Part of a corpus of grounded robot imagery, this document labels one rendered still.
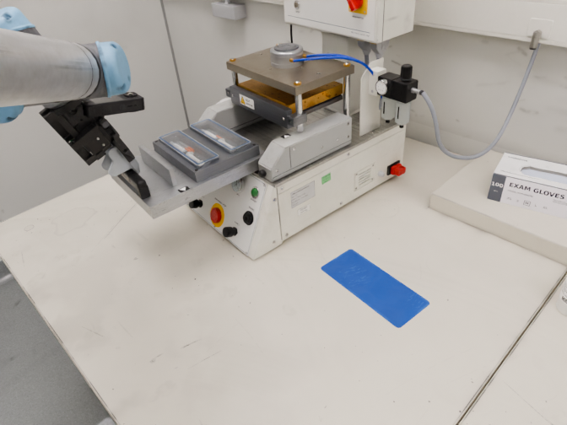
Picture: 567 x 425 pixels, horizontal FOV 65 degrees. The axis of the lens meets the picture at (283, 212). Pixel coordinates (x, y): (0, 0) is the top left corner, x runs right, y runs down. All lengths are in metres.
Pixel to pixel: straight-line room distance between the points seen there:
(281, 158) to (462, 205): 0.47
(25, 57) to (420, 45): 1.16
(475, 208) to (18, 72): 0.98
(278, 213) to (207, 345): 0.33
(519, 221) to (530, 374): 0.38
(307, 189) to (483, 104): 0.61
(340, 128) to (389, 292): 0.39
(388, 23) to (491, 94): 0.42
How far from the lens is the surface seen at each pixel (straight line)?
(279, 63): 1.10
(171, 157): 1.02
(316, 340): 0.89
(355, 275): 1.01
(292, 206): 1.05
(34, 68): 0.52
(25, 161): 2.38
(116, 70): 0.69
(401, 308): 0.96
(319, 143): 1.04
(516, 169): 1.22
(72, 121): 0.91
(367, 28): 1.10
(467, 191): 1.23
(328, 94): 1.09
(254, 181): 1.03
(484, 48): 1.38
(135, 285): 1.08
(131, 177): 0.95
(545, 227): 1.16
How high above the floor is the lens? 1.46
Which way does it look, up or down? 36 degrees down
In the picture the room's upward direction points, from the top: 5 degrees counter-clockwise
